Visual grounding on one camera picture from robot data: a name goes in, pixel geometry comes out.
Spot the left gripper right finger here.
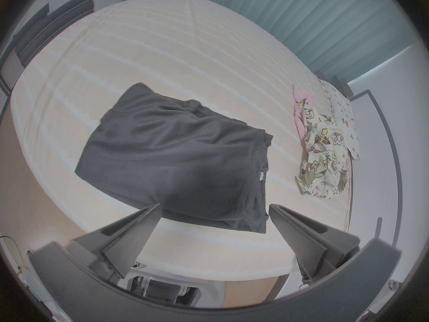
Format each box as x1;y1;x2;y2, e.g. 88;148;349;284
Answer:
269;204;361;280

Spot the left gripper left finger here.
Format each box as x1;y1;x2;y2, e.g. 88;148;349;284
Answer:
70;203;162;279

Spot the black T-shirt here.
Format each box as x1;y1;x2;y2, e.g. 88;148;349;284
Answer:
74;83;273;234

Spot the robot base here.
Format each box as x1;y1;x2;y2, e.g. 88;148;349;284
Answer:
127;262;226;308

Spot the white printed pyjama top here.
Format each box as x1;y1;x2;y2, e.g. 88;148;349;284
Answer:
295;97;349;200

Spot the white printed pillow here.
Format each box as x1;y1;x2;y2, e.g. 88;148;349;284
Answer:
320;78;362;161

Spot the pink garment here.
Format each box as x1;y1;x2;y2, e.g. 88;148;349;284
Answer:
292;85;314;144

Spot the grey bedside table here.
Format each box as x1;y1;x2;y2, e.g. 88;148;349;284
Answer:
316;72;351;97

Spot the black chest of drawers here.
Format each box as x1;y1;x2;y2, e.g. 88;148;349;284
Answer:
13;0;95;67

